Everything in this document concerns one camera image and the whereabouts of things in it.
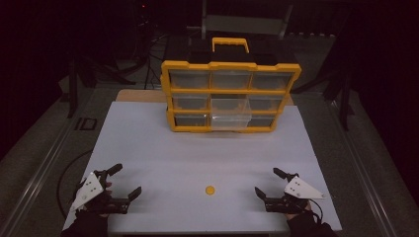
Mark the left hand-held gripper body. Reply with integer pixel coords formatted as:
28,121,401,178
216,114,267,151
69,169,131,215

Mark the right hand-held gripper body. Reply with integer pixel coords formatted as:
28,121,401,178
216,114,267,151
263,173,327,214

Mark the clear plastic drawer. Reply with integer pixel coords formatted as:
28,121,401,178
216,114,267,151
209,97,253,130

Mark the person's left hand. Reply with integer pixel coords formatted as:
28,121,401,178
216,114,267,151
96,181,115,219

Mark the person's right hand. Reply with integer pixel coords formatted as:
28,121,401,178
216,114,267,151
285,200,314,221

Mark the black tripod stand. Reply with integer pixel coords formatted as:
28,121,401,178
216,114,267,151
65,53,136,119
292,63,357,132

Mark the yellow and black drawer organizer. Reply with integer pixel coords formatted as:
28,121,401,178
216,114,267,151
159,37,302,134

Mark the set of clear drawers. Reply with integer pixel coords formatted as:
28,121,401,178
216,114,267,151
168,69,294,128

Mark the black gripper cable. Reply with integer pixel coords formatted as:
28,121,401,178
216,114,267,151
309,198,326,226

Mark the black cable on floor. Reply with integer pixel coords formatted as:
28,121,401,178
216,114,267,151
55,149,95,211

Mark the metal floor rail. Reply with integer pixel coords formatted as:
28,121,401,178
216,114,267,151
324,97,398,237
0,97,97,237

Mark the black rectangular floor frame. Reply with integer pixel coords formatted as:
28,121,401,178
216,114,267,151
74,117,99,132

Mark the yellow carry handle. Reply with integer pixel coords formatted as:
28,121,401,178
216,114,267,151
210,37,251,54

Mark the grey metal frame stand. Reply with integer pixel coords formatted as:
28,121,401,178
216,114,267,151
187,0,294,41

